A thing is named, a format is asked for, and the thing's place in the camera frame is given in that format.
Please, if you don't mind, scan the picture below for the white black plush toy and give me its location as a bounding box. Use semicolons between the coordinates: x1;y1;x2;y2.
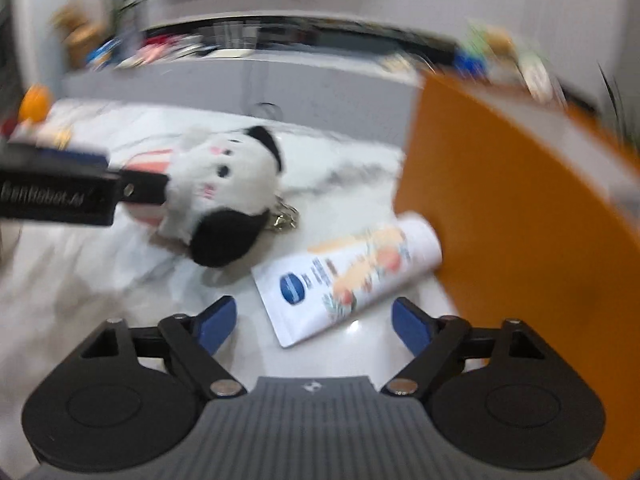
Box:
121;124;284;269

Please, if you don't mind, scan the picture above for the floral white cream tube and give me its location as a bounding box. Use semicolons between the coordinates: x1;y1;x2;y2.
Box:
252;212;442;348

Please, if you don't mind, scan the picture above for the orange peel bowl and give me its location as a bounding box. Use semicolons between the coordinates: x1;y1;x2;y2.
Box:
29;122;74;151

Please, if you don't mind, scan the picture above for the orange fruit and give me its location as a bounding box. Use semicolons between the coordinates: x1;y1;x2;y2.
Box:
18;84;52;124

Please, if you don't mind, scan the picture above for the gold vase with dried flowers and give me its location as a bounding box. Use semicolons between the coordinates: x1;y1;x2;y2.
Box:
51;2;104;70

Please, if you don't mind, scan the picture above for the orange storage box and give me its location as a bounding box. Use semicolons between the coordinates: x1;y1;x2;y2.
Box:
394;74;639;479

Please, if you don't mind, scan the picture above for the long grey tv console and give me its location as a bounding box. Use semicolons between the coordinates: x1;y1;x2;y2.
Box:
63;51;423;146

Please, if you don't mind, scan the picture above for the brown teddy bear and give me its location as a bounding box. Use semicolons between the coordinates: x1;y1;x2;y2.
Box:
484;27;516;58

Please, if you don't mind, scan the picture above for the green potted plant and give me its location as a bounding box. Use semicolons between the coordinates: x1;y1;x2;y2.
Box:
599;66;639;153

